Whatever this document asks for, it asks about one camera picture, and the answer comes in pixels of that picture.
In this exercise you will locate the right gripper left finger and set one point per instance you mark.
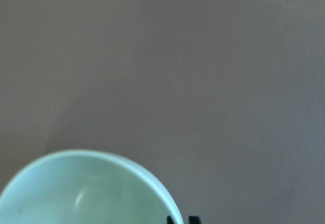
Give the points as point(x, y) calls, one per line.
point(170, 220)

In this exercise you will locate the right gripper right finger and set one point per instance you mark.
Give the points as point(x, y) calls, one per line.
point(194, 220)

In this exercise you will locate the light green bowl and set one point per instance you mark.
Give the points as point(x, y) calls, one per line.
point(83, 186)

